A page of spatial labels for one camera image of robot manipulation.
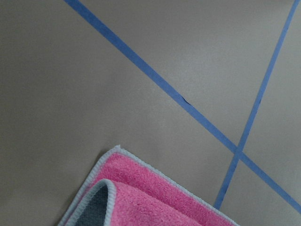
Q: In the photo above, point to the blue tape grid lines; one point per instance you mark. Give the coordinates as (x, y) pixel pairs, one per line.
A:
(237, 150)

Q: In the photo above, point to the pink and grey towel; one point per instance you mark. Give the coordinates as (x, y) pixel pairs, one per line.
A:
(122, 190)

